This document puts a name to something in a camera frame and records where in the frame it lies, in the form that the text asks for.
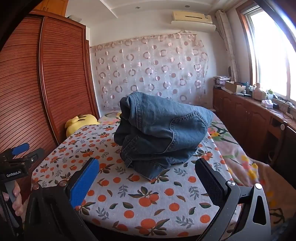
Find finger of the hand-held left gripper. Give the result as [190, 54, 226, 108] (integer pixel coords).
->
[14, 148, 45, 164]
[0, 143, 30, 160]

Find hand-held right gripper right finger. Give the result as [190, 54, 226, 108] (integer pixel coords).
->
[195, 158, 271, 241]

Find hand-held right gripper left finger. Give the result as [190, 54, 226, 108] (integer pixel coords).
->
[23, 158, 100, 241]

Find blue denim pants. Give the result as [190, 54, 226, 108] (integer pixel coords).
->
[114, 91, 214, 181]

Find person's left hand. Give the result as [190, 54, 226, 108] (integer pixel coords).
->
[11, 181, 23, 216]

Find floral blanket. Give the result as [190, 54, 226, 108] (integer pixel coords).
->
[97, 111, 290, 230]

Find orange fruit print bedsheet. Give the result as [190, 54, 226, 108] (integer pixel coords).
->
[31, 111, 243, 237]

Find yellow plush toy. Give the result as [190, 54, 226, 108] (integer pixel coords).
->
[65, 113, 99, 137]

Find wooden headboard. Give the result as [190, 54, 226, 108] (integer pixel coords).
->
[0, 9, 101, 204]

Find long wooden cabinet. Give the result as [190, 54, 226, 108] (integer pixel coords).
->
[212, 88, 296, 167]

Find open cardboard box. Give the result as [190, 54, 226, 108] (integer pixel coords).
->
[225, 81, 247, 93]

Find white plastic bottle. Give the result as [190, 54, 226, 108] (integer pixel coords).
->
[252, 83, 263, 100]

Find stack of papers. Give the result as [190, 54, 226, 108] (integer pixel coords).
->
[214, 75, 232, 88]

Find circle patterned sheer curtain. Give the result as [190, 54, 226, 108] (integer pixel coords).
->
[90, 31, 208, 114]

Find bright window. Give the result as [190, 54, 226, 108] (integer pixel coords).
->
[240, 0, 296, 105]

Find white window curtain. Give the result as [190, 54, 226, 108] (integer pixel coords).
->
[216, 9, 240, 81]

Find white air conditioner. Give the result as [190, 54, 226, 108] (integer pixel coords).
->
[171, 10, 213, 24]

